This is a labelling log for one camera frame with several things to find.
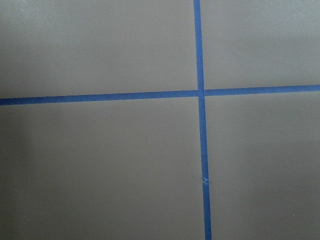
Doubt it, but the long blue tape strip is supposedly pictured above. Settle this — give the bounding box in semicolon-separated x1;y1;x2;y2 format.
193;0;212;240

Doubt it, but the crossing blue tape strip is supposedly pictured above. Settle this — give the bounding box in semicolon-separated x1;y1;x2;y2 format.
0;84;320;106

